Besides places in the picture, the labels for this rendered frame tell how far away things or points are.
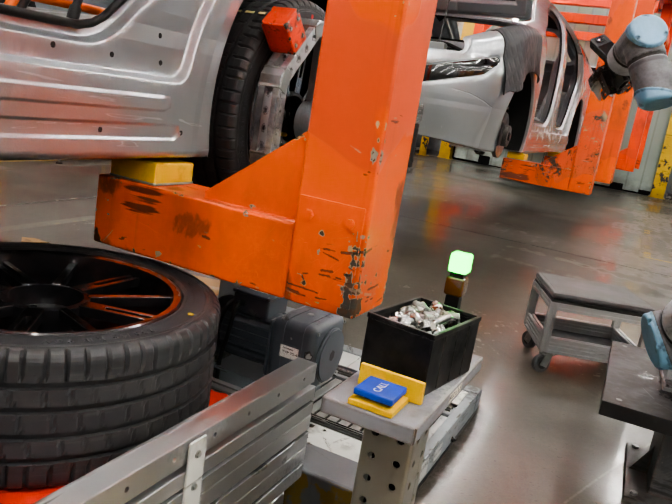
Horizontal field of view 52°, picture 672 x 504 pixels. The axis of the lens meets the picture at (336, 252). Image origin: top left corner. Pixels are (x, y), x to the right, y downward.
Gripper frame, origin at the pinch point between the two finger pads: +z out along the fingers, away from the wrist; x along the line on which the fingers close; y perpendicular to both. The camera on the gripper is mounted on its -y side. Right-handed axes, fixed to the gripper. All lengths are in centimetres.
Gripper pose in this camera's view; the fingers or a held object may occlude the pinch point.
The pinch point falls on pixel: (595, 86)
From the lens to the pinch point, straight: 218.1
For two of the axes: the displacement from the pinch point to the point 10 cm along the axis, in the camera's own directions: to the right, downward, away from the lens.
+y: 3.1, 9.3, -2.0
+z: 0.4, 1.9, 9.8
